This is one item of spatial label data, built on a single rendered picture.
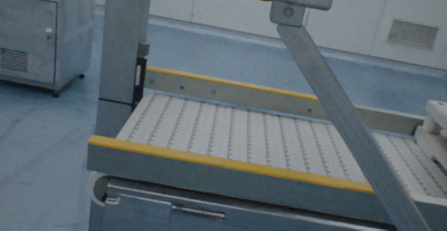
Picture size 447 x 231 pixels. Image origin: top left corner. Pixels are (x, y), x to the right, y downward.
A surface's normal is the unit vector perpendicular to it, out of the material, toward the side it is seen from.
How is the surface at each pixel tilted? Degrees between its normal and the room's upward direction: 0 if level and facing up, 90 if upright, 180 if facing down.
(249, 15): 90
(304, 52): 87
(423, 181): 0
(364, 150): 87
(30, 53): 89
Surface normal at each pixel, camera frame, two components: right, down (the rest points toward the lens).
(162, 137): 0.17, -0.92
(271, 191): -0.04, 0.35
